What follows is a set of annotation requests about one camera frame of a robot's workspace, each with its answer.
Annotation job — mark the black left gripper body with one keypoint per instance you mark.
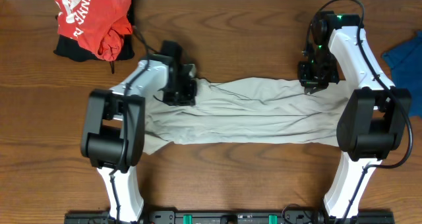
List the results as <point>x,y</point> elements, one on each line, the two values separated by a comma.
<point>178,93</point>

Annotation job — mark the black folded garment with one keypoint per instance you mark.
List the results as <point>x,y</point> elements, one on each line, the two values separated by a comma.
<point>69,48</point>

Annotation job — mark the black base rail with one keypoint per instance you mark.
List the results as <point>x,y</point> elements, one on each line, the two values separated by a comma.
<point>289,215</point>

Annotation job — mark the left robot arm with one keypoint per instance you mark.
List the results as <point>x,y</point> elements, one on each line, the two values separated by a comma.
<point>114,129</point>

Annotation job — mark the red printed t-shirt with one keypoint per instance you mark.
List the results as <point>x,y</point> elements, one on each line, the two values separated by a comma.
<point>98,26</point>

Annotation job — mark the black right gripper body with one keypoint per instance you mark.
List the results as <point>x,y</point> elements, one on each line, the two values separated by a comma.
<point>321,71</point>

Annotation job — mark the beige t-shirt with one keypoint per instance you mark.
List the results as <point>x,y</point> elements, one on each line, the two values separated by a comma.
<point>250,110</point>

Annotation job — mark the blue t-shirt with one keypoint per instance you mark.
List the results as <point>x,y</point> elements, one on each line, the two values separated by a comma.
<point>404,61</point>

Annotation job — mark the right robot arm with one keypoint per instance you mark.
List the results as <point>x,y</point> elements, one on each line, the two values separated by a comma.
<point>372,123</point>

